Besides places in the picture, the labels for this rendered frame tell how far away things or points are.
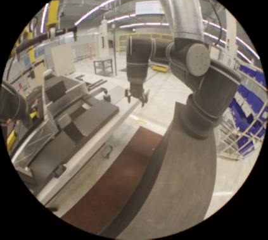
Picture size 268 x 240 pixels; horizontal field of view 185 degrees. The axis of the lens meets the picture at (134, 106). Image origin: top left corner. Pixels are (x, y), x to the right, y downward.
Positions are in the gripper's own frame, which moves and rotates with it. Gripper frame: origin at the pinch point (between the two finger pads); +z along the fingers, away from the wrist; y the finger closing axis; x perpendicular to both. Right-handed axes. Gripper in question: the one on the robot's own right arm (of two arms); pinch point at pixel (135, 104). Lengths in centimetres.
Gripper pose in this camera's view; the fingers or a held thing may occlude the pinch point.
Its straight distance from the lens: 53.4
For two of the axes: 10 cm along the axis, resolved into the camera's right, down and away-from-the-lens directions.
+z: -0.2, 7.6, 6.5
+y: 9.0, 3.0, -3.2
